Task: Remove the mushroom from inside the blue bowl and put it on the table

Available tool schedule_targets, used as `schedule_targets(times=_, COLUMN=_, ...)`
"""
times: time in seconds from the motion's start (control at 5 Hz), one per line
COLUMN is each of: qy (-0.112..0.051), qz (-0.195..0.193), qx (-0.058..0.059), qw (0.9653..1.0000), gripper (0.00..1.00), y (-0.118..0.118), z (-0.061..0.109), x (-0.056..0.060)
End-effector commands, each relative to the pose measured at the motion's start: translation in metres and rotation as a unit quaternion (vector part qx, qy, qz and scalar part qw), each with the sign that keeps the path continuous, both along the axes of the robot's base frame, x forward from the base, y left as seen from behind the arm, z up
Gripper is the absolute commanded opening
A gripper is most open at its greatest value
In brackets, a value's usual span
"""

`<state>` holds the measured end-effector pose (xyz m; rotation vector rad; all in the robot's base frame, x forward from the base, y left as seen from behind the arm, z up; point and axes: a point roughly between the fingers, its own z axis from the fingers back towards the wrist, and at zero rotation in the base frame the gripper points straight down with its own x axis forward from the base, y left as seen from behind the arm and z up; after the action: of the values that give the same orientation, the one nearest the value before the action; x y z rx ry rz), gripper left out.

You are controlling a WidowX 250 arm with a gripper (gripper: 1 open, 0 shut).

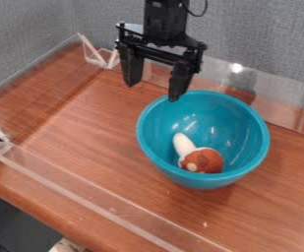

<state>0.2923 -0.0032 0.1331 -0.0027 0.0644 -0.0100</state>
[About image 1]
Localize clear acrylic front barrier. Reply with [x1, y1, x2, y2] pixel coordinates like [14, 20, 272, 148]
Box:
[0, 142, 232, 252]

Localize red and white toy mushroom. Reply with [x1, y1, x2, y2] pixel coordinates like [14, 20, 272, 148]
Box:
[173, 133, 224, 173]

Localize blue plastic bowl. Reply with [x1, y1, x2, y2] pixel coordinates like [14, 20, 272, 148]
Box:
[135, 91, 269, 190]

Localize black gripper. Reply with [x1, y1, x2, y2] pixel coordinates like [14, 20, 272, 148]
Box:
[115, 0, 208, 102]

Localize clear acrylic barrier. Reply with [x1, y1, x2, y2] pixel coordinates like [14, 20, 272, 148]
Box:
[0, 32, 81, 89]
[0, 142, 232, 252]
[126, 52, 304, 141]

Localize clear acrylic back barrier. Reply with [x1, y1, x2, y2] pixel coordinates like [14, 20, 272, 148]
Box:
[126, 52, 304, 141]

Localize clear acrylic left barrier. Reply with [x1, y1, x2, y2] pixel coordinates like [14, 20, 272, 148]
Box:
[0, 32, 81, 89]

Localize clear acrylic corner bracket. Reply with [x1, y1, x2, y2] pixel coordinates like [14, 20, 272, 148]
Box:
[78, 33, 119, 69]

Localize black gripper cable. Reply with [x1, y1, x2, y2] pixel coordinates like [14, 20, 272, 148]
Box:
[180, 0, 209, 18]

